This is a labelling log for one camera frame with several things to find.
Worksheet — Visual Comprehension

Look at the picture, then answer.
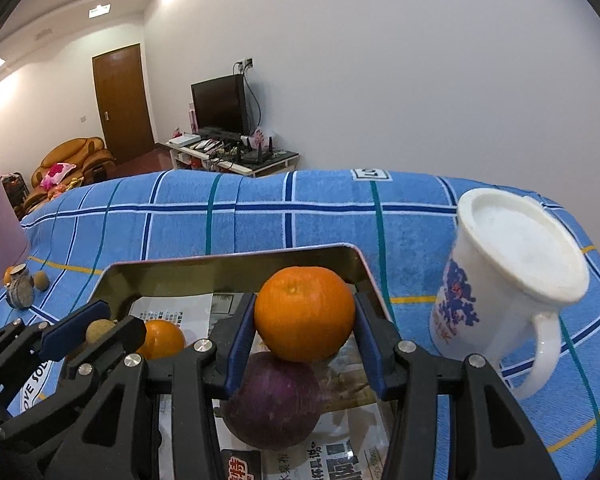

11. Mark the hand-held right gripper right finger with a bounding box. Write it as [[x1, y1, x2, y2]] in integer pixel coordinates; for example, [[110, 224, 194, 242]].
[[352, 290, 563, 480]]

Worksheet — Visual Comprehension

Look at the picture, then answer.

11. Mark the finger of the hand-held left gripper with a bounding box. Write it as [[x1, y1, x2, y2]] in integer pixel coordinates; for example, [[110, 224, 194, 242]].
[[0, 299, 115, 411], [0, 316, 148, 441]]

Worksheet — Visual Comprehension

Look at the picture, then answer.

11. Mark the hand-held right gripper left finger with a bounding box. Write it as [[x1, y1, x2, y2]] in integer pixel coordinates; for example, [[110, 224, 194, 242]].
[[47, 290, 258, 480]]

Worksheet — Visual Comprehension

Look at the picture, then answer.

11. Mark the small round jar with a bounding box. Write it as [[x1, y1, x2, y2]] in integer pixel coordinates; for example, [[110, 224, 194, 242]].
[[5, 264, 35, 309]]

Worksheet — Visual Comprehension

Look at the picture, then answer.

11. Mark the purple onion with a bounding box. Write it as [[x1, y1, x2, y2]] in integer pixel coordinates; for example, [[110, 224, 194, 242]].
[[215, 351, 371, 451]]

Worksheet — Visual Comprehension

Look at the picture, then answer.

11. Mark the pink metal tin box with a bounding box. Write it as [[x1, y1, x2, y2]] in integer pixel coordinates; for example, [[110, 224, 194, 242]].
[[94, 242, 396, 480]]

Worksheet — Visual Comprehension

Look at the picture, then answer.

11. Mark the newspaper sheet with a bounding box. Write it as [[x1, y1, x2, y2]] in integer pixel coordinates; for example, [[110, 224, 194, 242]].
[[130, 290, 396, 480]]

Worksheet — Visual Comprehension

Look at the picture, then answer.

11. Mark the white floral mug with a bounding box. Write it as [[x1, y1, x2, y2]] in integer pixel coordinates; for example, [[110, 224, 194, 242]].
[[429, 230, 576, 401]]

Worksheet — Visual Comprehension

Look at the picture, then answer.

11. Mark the blue plaid blanket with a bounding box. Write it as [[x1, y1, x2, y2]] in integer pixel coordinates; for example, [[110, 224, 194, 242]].
[[0, 167, 600, 480]]

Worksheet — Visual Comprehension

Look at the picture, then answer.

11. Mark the pink cushion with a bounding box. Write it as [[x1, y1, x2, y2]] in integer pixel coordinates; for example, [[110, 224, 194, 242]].
[[40, 161, 77, 188]]

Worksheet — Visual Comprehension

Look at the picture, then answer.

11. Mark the orange leather sofa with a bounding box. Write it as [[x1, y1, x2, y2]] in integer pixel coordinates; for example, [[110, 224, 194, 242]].
[[22, 136, 117, 211]]

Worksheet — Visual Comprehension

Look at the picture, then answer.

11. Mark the white television stand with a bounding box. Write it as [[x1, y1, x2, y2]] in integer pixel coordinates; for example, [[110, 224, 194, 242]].
[[165, 132, 300, 178]]

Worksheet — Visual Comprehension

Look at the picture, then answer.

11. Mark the black router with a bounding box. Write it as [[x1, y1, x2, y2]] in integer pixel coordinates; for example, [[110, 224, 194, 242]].
[[240, 135, 276, 167]]

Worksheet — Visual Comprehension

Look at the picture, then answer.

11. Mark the brown wooden door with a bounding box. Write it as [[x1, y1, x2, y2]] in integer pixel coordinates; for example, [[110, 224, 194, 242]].
[[92, 43, 156, 165]]

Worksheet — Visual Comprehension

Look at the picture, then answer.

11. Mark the black television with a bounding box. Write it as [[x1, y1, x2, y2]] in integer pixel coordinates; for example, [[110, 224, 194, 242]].
[[190, 74, 251, 137]]

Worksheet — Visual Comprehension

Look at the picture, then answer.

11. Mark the black power cable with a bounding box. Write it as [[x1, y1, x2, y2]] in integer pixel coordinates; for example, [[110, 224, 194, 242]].
[[242, 67, 266, 136]]

